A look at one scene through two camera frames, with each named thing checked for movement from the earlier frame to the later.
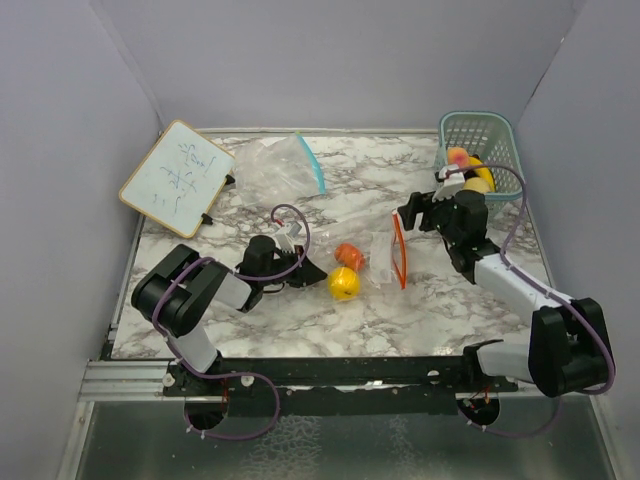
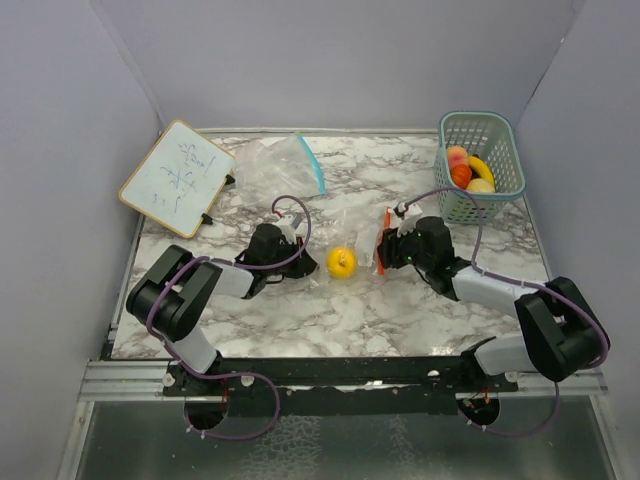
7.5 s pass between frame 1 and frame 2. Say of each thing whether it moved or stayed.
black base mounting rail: stayed
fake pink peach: stayed
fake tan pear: stayed
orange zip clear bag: moved
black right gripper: moved
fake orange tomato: moved
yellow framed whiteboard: stayed
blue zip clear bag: stayed
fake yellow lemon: moved
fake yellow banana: stayed
